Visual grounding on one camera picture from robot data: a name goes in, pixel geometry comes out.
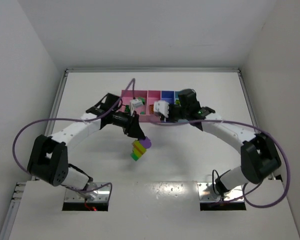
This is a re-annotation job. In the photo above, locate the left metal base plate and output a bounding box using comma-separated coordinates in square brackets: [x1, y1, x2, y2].
[64, 182, 112, 204]

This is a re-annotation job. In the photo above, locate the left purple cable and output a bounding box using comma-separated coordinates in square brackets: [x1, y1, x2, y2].
[12, 77, 141, 196]

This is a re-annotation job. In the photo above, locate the light blue bin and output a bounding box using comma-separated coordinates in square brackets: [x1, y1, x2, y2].
[174, 91, 179, 105]

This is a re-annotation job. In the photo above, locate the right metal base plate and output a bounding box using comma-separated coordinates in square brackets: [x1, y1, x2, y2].
[197, 182, 245, 204]

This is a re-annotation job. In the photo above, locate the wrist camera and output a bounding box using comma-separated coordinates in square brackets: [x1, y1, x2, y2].
[129, 98, 144, 113]
[153, 100, 171, 123]

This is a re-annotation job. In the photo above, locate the dark blue bin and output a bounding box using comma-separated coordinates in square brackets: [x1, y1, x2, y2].
[161, 90, 175, 104]

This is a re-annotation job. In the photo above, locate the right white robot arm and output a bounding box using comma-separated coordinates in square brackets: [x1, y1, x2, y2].
[167, 89, 282, 196]

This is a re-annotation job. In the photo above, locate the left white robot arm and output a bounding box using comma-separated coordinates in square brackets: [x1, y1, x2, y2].
[27, 93, 152, 193]

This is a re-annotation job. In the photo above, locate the multicolour lego stack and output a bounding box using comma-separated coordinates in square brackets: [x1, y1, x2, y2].
[130, 136, 152, 162]

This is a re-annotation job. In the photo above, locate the small pink bin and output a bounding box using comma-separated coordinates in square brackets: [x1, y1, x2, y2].
[139, 90, 161, 123]

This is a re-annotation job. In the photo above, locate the metal base plate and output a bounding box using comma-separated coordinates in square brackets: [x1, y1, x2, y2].
[197, 182, 245, 204]
[64, 182, 112, 204]

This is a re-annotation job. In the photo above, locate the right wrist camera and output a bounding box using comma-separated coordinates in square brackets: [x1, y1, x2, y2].
[153, 100, 171, 123]

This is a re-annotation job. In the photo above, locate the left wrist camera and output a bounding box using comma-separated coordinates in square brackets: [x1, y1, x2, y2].
[129, 98, 144, 113]

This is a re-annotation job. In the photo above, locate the orange lego plate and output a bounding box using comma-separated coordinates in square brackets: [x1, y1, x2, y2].
[149, 104, 154, 113]

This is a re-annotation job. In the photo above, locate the large pink bin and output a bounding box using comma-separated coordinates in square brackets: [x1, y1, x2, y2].
[119, 90, 147, 120]

